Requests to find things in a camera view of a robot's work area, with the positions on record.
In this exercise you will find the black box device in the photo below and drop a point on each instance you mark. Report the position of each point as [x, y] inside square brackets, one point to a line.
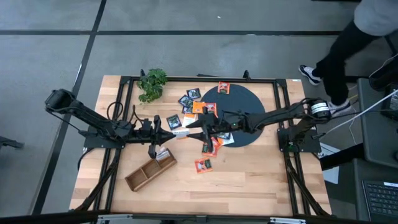
[385, 76]

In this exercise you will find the black stand foot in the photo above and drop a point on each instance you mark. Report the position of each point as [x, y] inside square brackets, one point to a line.
[9, 143]

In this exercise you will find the peach passion fruit tea packet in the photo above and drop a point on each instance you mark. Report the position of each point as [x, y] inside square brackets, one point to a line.
[203, 165]
[211, 108]
[223, 87]
[217, 142]
[206, 150]

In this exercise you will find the plain orange tea packet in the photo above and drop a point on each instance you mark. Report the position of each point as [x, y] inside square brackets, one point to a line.
[198, 107]

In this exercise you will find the wooden compartment tray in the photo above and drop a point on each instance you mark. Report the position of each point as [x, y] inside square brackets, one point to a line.
[144, 174]

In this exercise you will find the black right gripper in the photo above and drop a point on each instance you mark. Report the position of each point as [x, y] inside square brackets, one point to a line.
[230, 124]

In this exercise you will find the dark grey laptop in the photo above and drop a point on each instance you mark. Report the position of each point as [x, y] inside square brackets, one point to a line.
[381, 199]

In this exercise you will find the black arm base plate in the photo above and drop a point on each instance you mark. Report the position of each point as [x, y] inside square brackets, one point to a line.
[312, 146]
[93, 143]

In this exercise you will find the person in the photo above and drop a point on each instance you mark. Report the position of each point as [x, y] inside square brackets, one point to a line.
[342, 62]

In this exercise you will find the white paper sheet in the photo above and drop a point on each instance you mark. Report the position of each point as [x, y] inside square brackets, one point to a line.
[329, 169]

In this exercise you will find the black camera mount beam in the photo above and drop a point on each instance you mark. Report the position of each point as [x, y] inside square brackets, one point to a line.
[46, 216]

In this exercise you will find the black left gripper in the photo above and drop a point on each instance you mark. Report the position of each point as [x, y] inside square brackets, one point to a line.
[146, 135]

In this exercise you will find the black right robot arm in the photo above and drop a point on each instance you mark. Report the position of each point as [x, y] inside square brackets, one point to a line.
[280, 116]

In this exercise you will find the dark blue round placemat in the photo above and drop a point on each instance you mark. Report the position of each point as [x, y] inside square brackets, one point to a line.
[245, 99]

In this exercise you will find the green potted plant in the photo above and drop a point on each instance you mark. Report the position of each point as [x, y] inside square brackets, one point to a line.
[152, 84]

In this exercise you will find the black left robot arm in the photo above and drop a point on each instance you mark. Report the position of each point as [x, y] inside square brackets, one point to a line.
[93, 119]

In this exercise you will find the grey desk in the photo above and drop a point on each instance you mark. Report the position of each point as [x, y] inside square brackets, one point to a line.
[376, 133]

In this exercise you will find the dark blue tea packet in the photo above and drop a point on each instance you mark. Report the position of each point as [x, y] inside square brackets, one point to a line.
[185, 100]
[187, 109]
[193, 93]
[173, 121]
[224, 136]

